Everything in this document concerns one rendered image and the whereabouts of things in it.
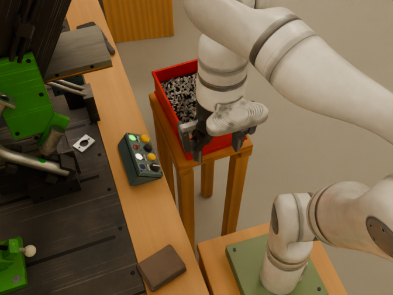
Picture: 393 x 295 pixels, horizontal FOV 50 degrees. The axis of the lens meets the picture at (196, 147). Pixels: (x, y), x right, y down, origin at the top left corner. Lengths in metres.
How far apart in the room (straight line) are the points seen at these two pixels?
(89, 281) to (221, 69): 0.69
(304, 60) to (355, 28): 2.87
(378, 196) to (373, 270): 1.78
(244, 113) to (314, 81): 0.18
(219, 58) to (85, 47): 0.73
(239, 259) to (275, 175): 1.25
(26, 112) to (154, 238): 0.44
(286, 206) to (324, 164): 1.62
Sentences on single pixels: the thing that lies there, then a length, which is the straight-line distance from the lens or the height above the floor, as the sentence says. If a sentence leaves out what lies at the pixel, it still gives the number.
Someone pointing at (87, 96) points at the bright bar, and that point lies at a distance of 1.26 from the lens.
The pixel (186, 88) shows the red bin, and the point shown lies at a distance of 1.42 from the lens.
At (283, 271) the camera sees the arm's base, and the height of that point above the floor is 1.03.
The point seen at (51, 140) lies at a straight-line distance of 1.10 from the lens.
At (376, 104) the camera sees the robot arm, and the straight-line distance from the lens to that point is 0.43.
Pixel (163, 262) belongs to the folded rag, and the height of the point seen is 0.93.
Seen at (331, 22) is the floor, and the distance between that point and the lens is 3.30.
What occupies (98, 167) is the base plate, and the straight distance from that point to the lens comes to 1.23.
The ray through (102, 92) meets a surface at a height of 0.90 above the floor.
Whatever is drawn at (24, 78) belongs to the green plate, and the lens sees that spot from 1.05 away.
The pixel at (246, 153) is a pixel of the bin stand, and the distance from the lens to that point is 1.41.
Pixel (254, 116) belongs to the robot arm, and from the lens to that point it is 0.59.
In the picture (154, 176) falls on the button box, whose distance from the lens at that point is 1.16.
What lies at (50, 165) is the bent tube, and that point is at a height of 1.00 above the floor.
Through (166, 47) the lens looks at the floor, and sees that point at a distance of 2.95.
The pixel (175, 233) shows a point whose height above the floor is 0.90.
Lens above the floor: 1.90
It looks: 54 degrees down
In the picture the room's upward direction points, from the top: straight up
